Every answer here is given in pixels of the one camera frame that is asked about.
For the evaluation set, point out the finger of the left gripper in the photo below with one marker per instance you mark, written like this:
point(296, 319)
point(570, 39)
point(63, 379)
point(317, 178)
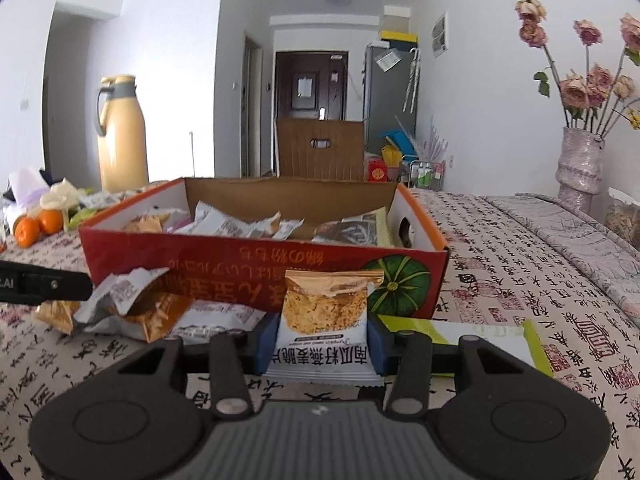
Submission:
point(22, 283)

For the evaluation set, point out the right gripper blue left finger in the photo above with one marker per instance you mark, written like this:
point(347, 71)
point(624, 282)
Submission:
point(233, 355)

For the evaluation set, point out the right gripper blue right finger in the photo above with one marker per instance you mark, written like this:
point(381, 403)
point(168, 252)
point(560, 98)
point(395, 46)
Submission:
point(407, 355)

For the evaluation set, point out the white gold oat crisp packet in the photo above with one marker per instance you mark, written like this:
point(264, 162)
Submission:
point(322, 337)

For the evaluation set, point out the orange tangerine front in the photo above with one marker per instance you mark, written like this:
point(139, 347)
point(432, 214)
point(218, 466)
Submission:
point(26, 232)

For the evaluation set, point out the orange tangerine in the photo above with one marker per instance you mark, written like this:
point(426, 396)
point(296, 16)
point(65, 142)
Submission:
point(26, 232)
point(51, 221)

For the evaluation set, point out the orange tangerine right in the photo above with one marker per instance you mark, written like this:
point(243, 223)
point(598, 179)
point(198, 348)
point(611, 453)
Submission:
point(51, 221)

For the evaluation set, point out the green snack packet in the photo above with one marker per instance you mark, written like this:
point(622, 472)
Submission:
point(80, 217)

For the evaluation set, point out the white artificial flower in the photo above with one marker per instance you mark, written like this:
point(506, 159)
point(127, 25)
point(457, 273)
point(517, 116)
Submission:
point(62, 196)

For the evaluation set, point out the crumpled gold white packet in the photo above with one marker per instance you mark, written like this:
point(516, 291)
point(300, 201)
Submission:
point(132, 305)

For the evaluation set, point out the orange white cardboard box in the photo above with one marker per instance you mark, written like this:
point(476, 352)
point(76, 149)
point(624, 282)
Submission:
point(251, 272)

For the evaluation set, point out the lime green flat packet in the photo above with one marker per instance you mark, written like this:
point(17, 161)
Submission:
point(520, 342)

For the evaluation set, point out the calligraphy print tablecloth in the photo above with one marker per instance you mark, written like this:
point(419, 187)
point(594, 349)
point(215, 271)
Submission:
point(499, 273)

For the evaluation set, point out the yellow thermos jug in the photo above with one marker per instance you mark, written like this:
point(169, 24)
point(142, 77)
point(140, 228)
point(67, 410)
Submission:
point(120, 127)

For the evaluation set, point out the wooden chair back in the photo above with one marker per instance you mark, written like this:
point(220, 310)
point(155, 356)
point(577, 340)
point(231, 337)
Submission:
point(320, 149)

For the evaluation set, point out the grey folded runner cloth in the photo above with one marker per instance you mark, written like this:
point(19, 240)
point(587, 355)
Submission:
point(593, 249)

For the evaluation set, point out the pink textured vase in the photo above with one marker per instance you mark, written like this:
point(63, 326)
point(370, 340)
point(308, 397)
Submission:
point(580, 168)

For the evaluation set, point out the grey refrigerator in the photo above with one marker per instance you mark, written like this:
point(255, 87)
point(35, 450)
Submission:
point(391, 78)

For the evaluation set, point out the dark brown entrance door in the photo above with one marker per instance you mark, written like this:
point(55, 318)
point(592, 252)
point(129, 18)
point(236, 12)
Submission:
point(311, 85)

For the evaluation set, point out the dried pink rose bouquet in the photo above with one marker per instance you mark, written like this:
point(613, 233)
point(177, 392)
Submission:
point(596, 98)

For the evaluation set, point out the yellow box on refrigerator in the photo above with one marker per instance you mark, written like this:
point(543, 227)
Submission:
point(392, 35)

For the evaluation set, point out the metal wire storage cart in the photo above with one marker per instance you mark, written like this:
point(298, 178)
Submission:
point(418, 173)

